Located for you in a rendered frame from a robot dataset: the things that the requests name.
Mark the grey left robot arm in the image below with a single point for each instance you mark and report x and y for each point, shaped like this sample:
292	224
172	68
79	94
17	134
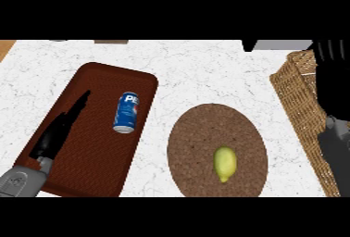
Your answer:
21	179

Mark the grey appliance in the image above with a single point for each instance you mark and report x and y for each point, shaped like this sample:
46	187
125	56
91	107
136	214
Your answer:
274	44

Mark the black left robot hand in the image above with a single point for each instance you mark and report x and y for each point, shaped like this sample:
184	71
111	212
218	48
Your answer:
57	129

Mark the reddish brown rectangular tray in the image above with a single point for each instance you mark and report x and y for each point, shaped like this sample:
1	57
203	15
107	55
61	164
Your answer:
89	129

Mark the yellow lemon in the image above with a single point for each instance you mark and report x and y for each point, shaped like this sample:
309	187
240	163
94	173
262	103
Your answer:
225	163

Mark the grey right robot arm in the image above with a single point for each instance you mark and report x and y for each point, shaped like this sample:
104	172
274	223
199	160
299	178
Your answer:
336	154

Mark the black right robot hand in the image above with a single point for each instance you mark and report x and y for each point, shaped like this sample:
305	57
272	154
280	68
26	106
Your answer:
334	83

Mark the brown oval woven placemat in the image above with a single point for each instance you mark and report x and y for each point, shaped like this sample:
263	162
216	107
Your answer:
218	151

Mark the tan wicker basket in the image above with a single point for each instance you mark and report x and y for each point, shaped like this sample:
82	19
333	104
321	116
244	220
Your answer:
303	120

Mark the brown wooden block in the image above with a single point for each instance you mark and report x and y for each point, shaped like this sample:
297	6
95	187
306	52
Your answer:
111	41

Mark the blue soda can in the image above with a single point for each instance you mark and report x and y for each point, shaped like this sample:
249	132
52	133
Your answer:
126	112

